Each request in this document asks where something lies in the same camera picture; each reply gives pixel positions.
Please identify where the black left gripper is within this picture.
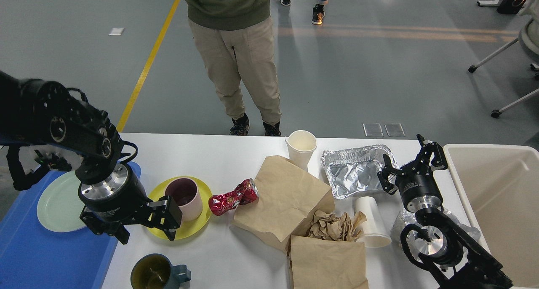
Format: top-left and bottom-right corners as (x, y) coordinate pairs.
(78, 163), (183, 245)

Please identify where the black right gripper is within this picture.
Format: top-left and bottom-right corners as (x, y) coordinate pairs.
(377, 134), (448, 212)

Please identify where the yellow plastic plate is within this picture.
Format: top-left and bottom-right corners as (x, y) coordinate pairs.
(148, 176), (212, 240)

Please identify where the dark teal mug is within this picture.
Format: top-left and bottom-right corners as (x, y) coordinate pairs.
(130, 253), (192, 289)

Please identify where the pink mug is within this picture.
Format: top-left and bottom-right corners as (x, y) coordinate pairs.
(164, 177), (203, 222)

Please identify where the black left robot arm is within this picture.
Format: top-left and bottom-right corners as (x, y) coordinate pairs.
(0, 72), (182, 244)

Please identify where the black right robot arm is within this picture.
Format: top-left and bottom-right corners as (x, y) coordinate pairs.
(377, 135), (513, 289)

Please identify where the crumpled clear plastic wrap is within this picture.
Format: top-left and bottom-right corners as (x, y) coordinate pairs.
(391, 209), (481, 247)

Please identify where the aluminium foil tray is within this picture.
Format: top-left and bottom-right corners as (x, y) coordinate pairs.
(321, 144), (399, 200)

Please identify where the lying white paper cup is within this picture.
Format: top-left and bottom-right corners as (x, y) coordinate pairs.
(353, 196), (392, 248)

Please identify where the pale green plate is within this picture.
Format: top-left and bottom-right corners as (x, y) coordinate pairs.
(37, 171), (86, 232)

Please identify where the beige plastic bin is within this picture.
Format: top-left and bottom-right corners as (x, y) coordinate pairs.
(443, 144), (539, 288)

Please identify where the crumpled brown paper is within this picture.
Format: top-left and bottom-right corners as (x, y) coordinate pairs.
(306, 210), (366, 242)

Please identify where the crushed red soda can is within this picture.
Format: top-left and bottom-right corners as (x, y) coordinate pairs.
(208, 178), (259, 216)

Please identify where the blue plastic tray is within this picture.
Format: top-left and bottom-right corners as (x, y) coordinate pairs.
(0, 171), (118, 289)

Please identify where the upright white paper cup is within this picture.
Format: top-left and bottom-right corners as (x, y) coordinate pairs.
(285, 130), (317, 171)

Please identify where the large brown paper bag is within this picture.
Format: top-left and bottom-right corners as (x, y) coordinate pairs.
(232, 156), (335, 254)

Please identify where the small brown paper bag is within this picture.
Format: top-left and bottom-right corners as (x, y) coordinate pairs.
(289, 236), (369, 289)

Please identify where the office chair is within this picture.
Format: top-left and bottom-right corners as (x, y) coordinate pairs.
(460, 10), (538, 122)

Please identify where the person in green sweater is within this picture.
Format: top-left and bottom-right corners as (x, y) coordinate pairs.
(185, 0), (281, 136)

